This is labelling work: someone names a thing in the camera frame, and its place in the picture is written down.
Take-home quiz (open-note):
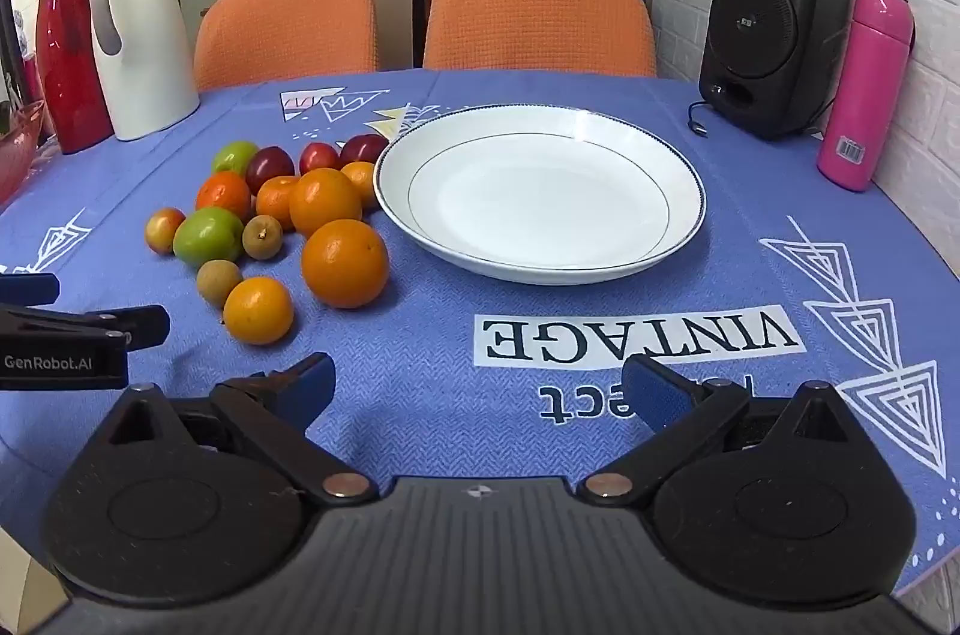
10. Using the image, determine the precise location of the black speaker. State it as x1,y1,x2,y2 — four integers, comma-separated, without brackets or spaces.
699,0,856,142

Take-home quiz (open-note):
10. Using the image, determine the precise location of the brown longan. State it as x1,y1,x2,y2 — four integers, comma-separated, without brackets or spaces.
196,259,245,308
241,215,284,260

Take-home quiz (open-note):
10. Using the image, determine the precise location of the small tangerine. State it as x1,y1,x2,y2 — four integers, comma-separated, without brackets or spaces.
341,161,380,210
256,174,302,231
196,171,253,221

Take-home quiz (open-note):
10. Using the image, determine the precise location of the yellowish tangerine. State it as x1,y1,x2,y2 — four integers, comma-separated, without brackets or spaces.
223,276,295,346

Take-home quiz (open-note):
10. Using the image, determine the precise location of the small red yellow plum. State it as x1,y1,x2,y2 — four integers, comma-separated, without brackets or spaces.
145,207,187,254

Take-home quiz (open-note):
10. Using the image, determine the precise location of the orange chair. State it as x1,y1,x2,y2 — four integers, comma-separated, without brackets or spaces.
422,0,659,79
193,0,380,92

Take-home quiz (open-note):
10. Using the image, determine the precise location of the red thermos jug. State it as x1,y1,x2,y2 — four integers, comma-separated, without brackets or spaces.
36,0,115,155

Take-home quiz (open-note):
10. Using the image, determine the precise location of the big green apple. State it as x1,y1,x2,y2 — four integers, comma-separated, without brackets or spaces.
172,207,245,267

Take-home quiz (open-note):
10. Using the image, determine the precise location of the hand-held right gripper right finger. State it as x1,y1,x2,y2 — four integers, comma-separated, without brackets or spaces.
576,354,863,506

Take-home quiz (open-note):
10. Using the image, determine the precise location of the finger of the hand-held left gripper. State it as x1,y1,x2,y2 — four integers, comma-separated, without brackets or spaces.
0,273,60,307
0,303,171,352

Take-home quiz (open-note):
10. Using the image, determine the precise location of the blue printed tablecloth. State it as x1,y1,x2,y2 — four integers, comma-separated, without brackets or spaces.
0,69,960,598

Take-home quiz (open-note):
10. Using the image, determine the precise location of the large orange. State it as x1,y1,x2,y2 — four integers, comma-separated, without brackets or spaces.
301,218,391,310

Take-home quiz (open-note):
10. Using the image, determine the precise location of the black-framed white board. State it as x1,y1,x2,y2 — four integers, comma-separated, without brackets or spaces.
0,0,23,107

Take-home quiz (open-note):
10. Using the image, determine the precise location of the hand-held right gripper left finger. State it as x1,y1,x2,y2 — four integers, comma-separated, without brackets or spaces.
94,352,378,505

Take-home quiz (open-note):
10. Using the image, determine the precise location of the black cable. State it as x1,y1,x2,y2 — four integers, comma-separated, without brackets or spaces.
686,80,833,140

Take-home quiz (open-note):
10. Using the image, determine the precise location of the white plate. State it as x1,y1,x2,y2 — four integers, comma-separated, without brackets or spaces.
373,104,707,287

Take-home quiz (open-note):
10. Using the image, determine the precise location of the small green apple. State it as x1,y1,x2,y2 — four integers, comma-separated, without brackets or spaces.
212,141,260,176

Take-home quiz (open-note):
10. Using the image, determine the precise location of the white thermos jug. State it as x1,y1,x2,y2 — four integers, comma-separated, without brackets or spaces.
88,0,201,142

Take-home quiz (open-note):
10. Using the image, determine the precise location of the pink glass bowl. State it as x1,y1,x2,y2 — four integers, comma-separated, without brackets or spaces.
0,99,47,205

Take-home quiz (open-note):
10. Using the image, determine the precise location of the pink bottle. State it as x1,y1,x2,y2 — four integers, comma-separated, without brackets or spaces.
816,0,916,192

